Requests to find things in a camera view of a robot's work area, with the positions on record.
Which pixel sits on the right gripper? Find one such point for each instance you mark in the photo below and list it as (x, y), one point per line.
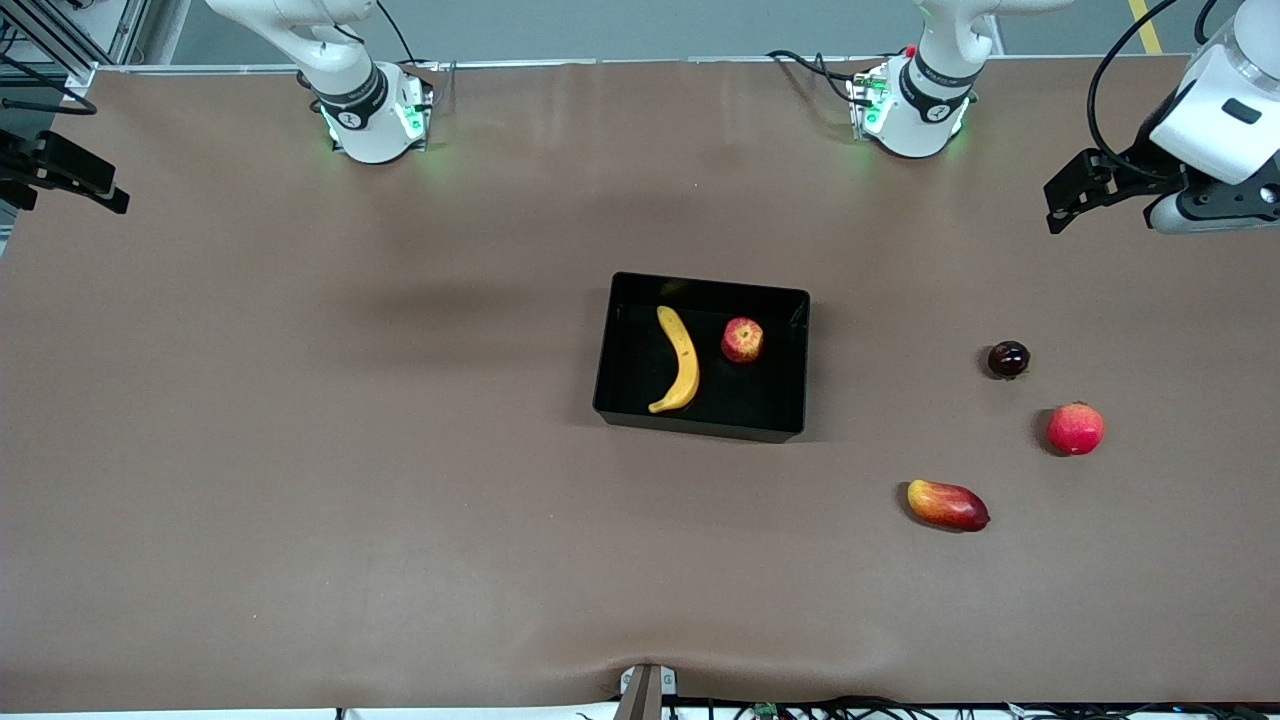
(30, 160)

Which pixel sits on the black rectangular plastic box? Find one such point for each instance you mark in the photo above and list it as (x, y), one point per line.
(740, 400)

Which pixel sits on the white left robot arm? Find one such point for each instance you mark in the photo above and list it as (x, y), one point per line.
(920, 105)

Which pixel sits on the yellow banana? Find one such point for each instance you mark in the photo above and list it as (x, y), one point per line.
(686, 372)

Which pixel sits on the dark purple round fruit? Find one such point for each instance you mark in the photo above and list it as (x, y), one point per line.
(1008, 359)

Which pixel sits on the aluminium frame profile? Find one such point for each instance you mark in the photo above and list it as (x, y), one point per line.
(70, 30)

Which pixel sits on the red round peach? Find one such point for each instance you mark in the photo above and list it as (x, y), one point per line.
(1075, 428)

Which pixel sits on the red yellow mango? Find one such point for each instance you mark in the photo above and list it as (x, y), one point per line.
(946, 504)

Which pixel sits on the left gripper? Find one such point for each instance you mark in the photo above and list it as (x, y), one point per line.
(1140, 166)

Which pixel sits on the red yellow apple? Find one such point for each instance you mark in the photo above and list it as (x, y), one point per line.
(742, 340)

